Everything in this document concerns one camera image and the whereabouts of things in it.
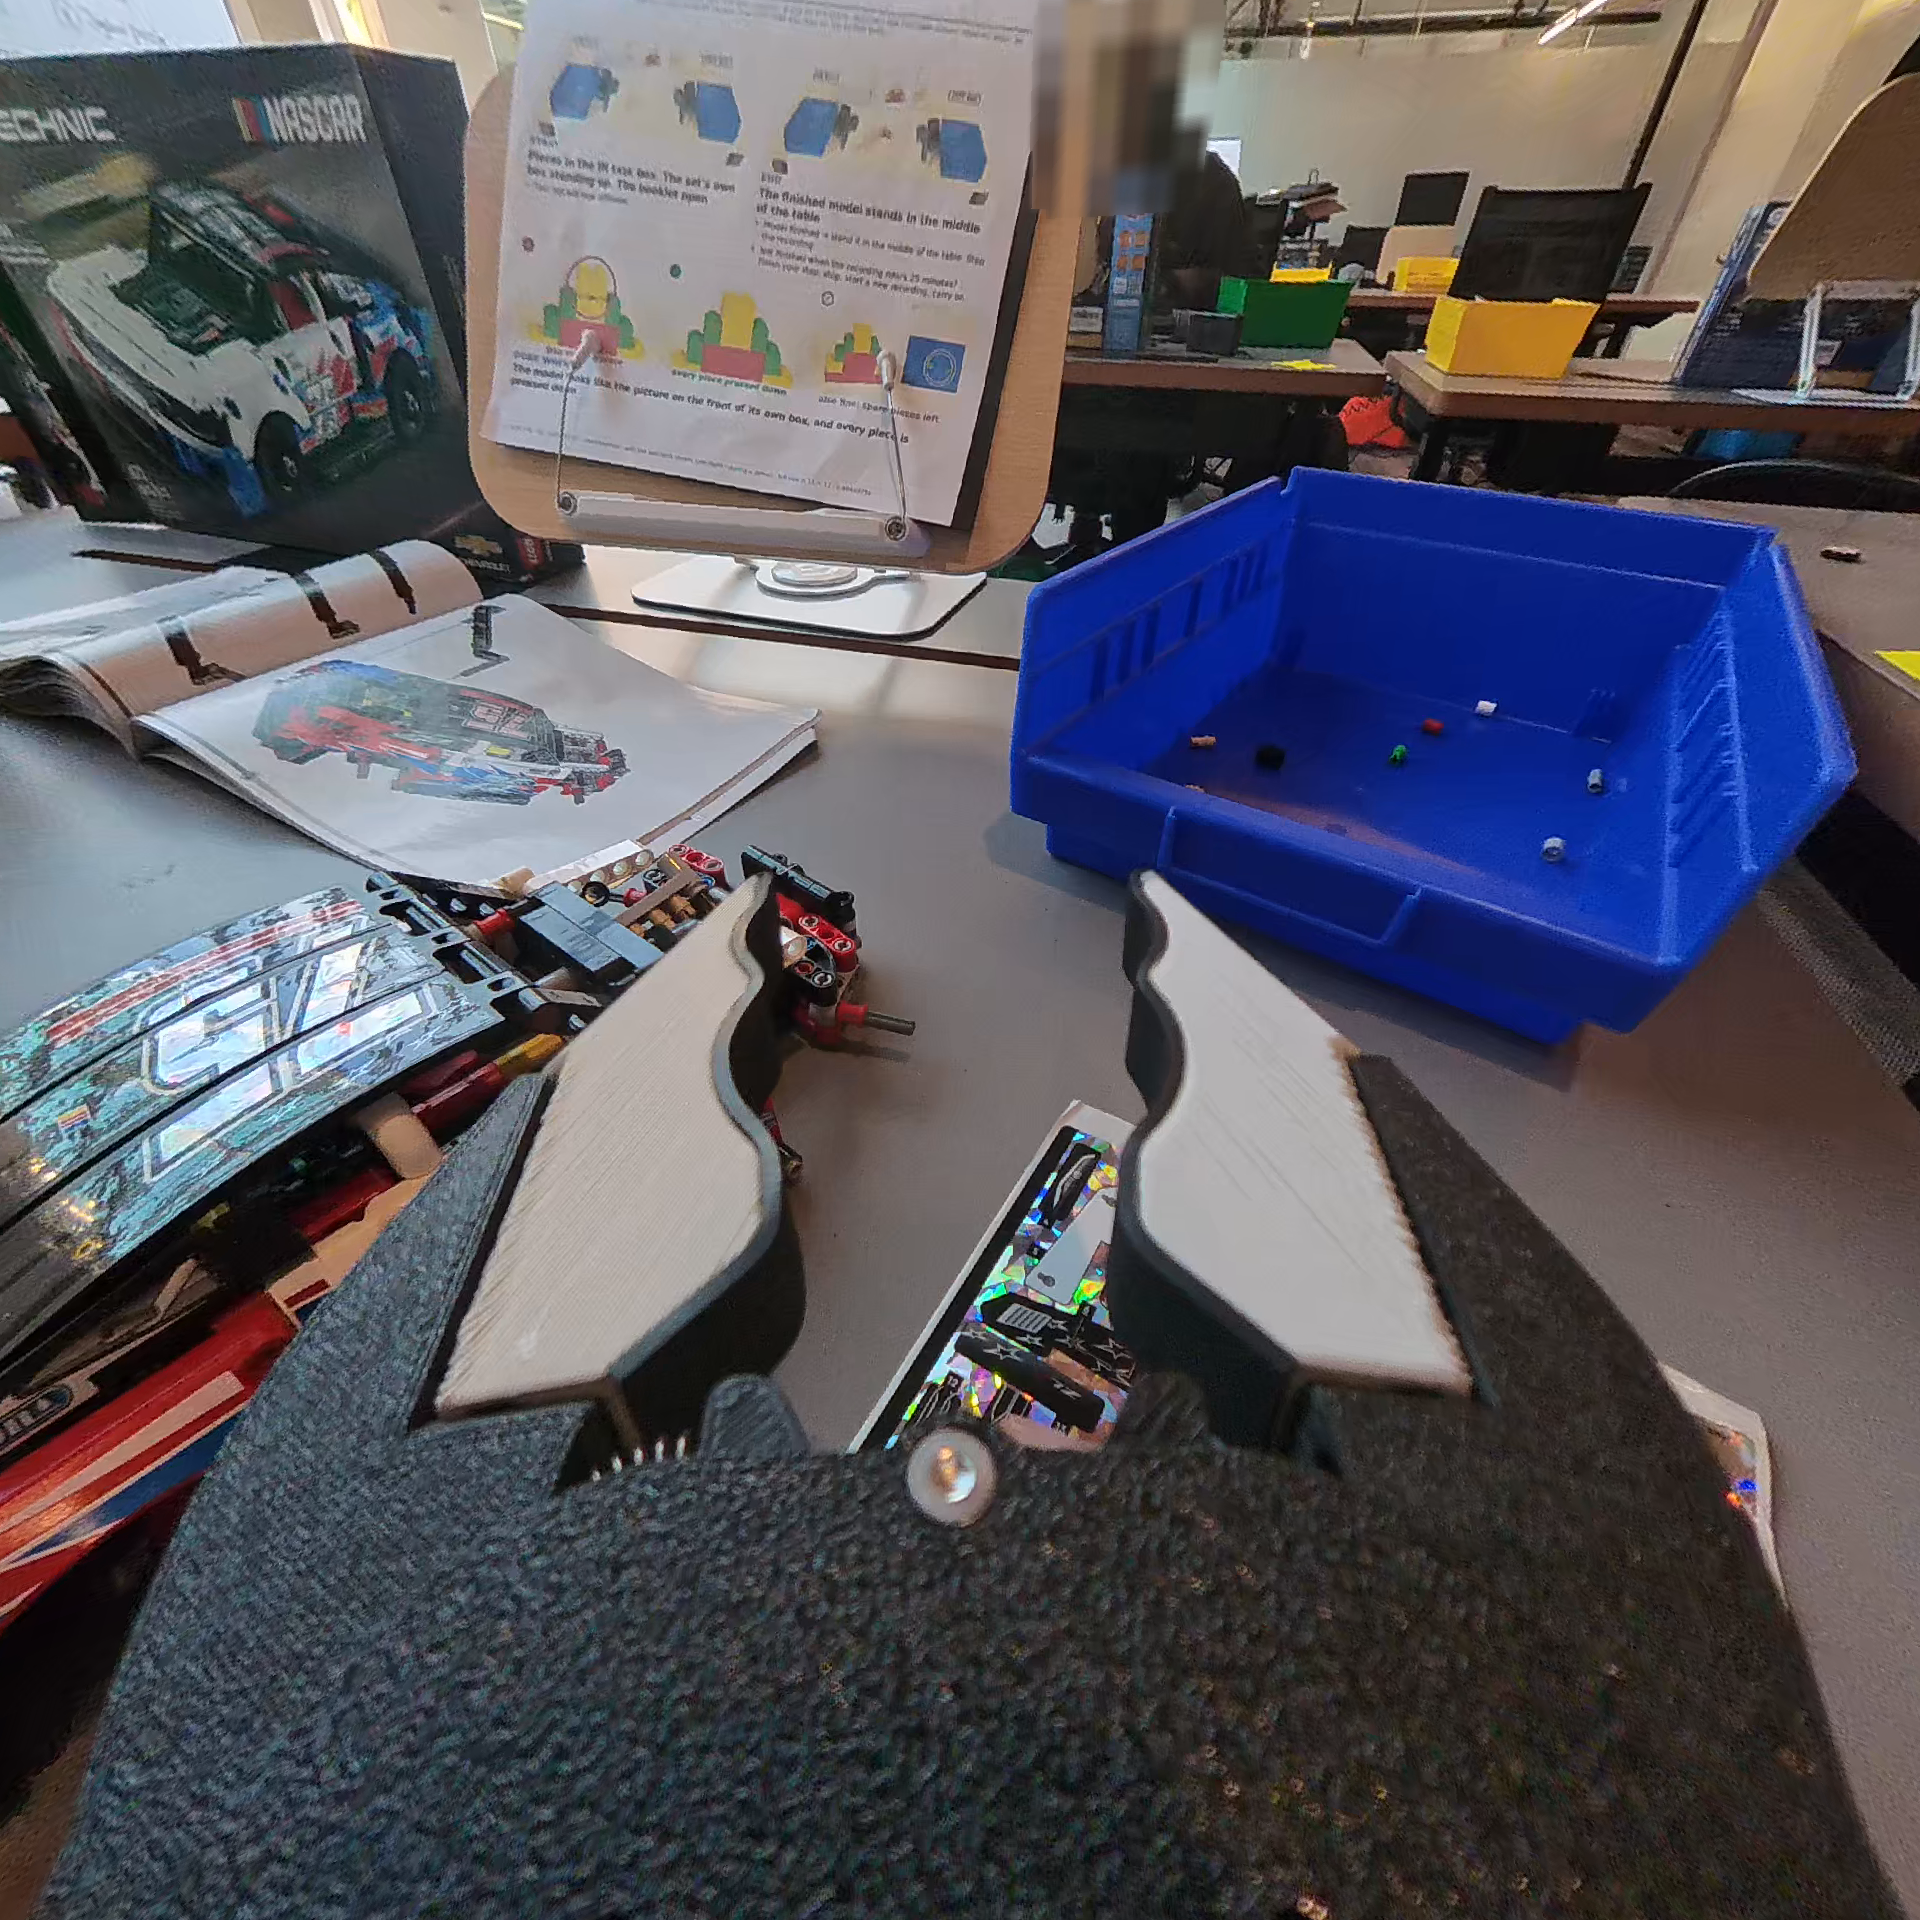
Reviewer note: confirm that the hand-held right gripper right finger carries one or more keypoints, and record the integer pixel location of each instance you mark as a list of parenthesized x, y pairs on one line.
[(1290, 1201)]

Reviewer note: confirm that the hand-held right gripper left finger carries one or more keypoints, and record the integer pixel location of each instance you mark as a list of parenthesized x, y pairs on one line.
[(630, 1201)]

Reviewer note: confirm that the red blue black brick car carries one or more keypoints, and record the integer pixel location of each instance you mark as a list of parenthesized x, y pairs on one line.
[(226, 1080)]

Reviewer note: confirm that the instruction booklet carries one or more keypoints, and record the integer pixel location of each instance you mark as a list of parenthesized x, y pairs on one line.
[(451, 751)]

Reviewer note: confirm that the grey desk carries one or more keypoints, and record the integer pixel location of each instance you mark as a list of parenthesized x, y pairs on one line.
[(974, 975)]

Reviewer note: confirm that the wooden office desk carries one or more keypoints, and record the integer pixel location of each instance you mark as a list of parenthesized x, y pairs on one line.
[(1651, 393), (1200, 368)]

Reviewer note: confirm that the holographic sticker sheet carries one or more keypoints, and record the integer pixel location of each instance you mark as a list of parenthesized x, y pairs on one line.
[(1036, 1276)]

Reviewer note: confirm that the blue plastic bin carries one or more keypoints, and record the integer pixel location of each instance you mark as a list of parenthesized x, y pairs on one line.
[(1349, 902)]

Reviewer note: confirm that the orange plastic piece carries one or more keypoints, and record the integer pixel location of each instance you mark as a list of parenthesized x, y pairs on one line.
[(1372, 426)]

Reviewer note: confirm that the yellow storage bin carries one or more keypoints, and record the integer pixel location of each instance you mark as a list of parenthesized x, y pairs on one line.
[(1423, 272), (1507, 338)]

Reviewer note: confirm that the green plastic bin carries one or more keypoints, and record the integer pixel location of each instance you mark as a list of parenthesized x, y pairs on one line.
[(1283, 306)]

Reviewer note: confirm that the wooden document board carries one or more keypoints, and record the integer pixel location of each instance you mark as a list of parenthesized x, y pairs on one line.
[(487, 299), (1845, 195)]

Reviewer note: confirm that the printed instruction sheet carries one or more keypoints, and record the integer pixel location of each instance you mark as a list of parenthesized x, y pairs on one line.
[(750, 224)]

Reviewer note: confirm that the black toy set box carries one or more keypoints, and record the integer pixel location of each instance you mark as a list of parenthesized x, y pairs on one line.
[(226, 299)]

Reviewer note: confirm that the black computer monitor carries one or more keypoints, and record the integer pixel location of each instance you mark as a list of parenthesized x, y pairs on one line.
[(1434, 200), (1546, 240)]

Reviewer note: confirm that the clear brochure holder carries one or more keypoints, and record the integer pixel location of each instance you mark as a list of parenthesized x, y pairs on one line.
[(1800, 338)]

